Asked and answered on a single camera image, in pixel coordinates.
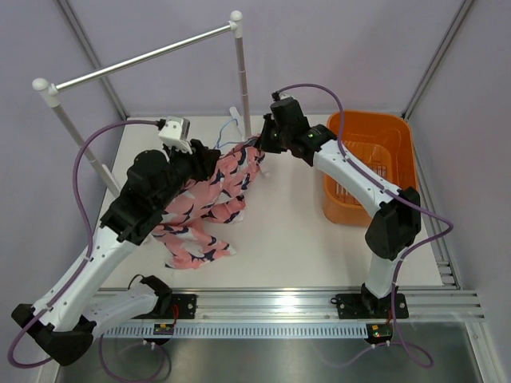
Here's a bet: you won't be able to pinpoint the pink patterned shorts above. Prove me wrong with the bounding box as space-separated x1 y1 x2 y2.
153 136 265 270

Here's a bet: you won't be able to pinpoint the black right mount plate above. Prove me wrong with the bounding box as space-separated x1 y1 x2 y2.
331 293 410 319

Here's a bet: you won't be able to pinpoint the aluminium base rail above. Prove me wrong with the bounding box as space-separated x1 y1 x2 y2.
91 259 486 324

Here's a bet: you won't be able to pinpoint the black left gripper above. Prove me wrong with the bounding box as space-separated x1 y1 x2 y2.
153 139 220 211

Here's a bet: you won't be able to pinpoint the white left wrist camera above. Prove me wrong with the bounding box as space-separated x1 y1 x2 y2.
158 116 192 154

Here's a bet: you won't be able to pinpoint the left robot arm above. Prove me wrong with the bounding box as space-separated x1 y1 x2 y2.
11 140 220 366

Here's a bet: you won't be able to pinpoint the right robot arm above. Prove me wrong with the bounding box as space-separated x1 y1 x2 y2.
257 98 422 319

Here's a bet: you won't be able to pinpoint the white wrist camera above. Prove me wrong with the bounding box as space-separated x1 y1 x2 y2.
158 116 192 154
271 91 293 102

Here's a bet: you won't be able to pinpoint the orange plastic basket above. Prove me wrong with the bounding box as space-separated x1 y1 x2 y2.
323 110 418 227

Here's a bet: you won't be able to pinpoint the white and silver clothes rack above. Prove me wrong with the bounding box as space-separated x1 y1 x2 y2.
31 10 276 196

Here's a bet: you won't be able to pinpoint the black mount plate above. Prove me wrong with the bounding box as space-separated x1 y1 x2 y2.
331 293 410 319
133 294 197 320

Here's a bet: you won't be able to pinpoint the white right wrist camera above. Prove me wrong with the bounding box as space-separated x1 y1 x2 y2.
271 91 293 102

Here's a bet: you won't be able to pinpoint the white slotted cable duct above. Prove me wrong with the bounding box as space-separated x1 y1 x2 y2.
105 322 368 339

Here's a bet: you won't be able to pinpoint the light blue wire hanger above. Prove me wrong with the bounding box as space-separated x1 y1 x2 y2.
214 117 238 149

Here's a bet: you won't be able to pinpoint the black left mount plate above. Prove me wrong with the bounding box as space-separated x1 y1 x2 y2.
133 294 197 320

